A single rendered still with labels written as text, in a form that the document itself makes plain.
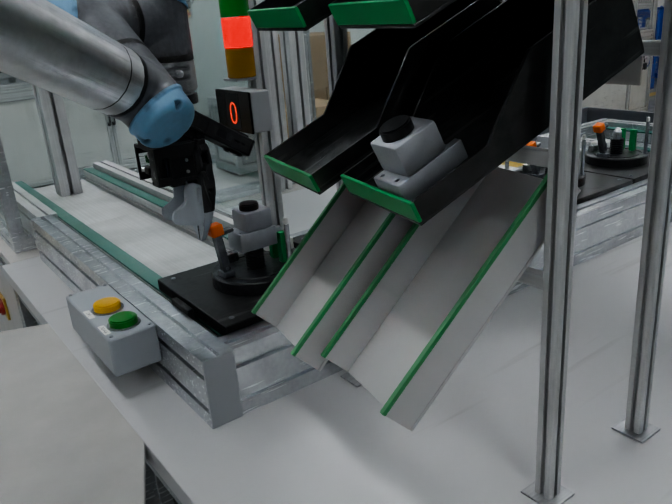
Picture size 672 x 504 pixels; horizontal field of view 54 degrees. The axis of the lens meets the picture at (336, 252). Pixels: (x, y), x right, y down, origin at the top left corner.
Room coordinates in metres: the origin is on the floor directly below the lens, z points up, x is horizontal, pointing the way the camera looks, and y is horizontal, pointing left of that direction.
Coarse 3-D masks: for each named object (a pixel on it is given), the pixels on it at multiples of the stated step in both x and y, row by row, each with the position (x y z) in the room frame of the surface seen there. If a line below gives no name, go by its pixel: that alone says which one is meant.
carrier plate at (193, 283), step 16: (192, 272) 1.03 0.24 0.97; (208, 272) 1.02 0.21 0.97; (160, 288) 1.00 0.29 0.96; (176, 288) 0.96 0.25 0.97; (192, 288) 0.96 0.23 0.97; (208, 288) 0.95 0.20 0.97; (192, 304) 0.90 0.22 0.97; (208, 304) 0.89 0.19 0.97; (224, 304) 0.89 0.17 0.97; (240, 304) 0.88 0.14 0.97; (208, 320) 0.86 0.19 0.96; (224, 320) 0.83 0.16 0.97; (240, 320) 0.83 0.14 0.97; (256, 320) 0.84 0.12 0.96
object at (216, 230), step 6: (216, 222) 0.95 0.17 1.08; (210, 228) 0.93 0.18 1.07; (216, 228) 0.94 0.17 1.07; (222, 228) 0.94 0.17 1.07; (228, 228) 0.95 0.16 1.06; (210, 234) 0.94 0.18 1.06; (216, 234) 0.94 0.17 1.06; (222, 234) 0.94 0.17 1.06; (216, 240) 0.94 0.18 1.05; (222, 240) 0.94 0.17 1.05; (216, 246) 0.94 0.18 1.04; (222, 246) 0.94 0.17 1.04; (216, 252) 0.95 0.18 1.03; (222, 252) 0.94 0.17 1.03; (222, 258) 0.94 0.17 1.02; (222, 264) 0.94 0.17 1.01; (228, 264) 0.95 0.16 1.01; (222, 270) 0.95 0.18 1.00
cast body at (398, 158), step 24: (408, 120) 0.57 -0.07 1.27; (432, 120) 0.57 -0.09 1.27; (384, 144) 0.57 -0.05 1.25; (408, 144) 0.55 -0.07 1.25; (432, 144) 0.56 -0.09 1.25; (456, 144) 0.60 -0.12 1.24; (384, 168) 0.59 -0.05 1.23; (408, 168) 0.55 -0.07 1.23; (432, 168) 0.56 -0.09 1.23; (408, 192) 0.55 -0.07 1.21
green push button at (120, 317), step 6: (120, 312) 0.88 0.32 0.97; (126, 312) 0.88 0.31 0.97; (132, 312) 0.88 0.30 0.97; (114, 318) 0.86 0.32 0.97; (120, 318) 0.86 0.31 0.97; (126, 318) 0.86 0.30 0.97; (132, 318) 0.86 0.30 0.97; (114, 324) 0.85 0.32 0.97; (120, 324) 0.85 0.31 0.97; (126, 324) 0.85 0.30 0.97; (132, 324) 0.86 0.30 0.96
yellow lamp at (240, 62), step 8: (232, 48) 1.20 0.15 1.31; (240, 48) 1.18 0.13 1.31; (248, 48) 1.19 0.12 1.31; (232, 56) 1.18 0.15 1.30; (240, 56) 1.18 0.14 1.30; (248, 56) 1.18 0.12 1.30; (232, 64) 1.18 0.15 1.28; (240, 64) 1.18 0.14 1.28; (248, 64) 1.18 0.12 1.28; (232, 72) 1.18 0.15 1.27; (240, 72) 1.18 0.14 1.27; (248, 72) 1.18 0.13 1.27
